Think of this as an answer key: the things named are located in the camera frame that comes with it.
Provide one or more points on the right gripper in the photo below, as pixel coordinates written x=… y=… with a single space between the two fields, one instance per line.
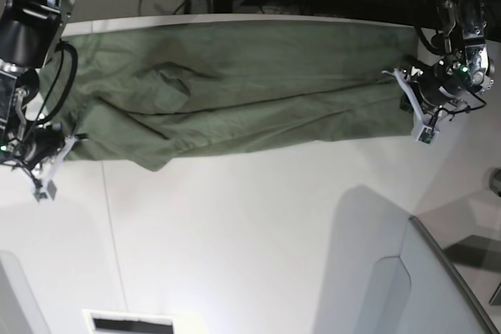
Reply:
x=27 y=143

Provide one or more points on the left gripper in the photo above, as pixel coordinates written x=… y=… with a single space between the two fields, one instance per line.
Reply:
x=454 y=31

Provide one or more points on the green t-shirt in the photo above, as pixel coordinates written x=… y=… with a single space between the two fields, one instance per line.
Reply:
x=210 y=89

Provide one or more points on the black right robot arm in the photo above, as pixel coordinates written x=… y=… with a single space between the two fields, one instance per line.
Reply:
x=31 y=32

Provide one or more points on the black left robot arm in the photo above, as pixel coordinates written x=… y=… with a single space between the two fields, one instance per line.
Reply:
x=455 y=83

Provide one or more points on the white label with black bar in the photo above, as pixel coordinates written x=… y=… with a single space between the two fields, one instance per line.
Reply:
x=127 y=323

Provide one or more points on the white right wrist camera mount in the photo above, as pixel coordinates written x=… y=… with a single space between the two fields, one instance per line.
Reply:
x=44 y=187

